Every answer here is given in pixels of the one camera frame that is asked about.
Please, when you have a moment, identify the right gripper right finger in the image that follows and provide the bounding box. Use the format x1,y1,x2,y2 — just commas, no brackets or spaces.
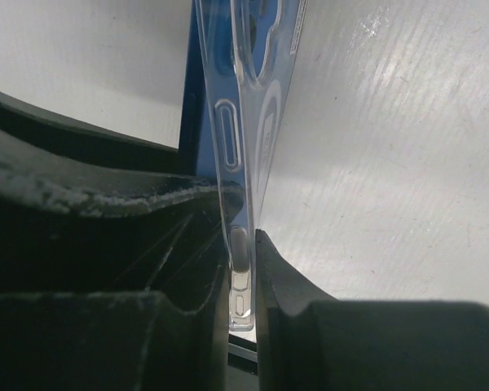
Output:
256,231,489,390

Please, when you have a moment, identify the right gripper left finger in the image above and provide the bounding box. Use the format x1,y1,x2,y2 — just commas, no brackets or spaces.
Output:
0,264,229,390

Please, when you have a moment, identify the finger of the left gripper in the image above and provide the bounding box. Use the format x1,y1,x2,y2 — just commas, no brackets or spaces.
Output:
0,92,226,310

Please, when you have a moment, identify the black phone clear case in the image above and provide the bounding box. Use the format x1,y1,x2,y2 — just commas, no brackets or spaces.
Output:
178,1,217,183

